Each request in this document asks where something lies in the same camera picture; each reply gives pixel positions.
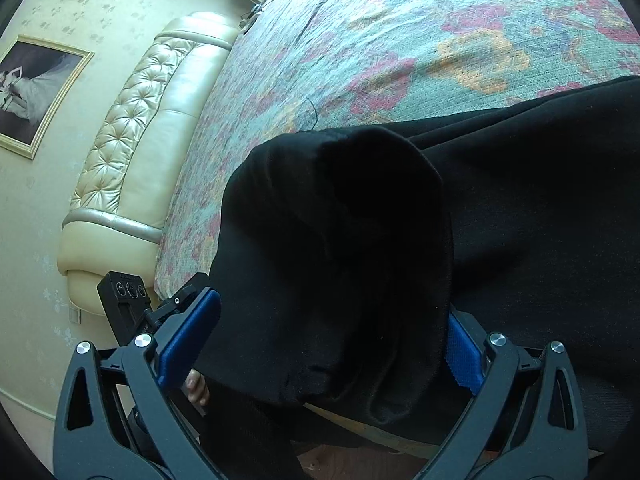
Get bed with floral bedspread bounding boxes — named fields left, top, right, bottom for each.
left=152, top=0, right=640, bottom=303

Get person's left hand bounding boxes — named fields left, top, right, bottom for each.
left=184, top=367, right=211, bottom=407

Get gold framed wall picture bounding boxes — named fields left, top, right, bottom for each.
left=0, top=35, right=96, bottom=161

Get cream tufted leather headboard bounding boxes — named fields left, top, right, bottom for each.
left=59, top=14, right=241, bottom=312

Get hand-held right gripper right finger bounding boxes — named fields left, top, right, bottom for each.
left=412, top=306, right=588, bottom=480

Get black pants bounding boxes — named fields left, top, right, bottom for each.
left=192, top=75, right=640, bottom=461

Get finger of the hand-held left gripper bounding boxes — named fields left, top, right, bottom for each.
left=144, top=272, right=209, bottom=332

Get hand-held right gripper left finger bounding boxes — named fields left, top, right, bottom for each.
left=52, top=287, right=236, bottom=480

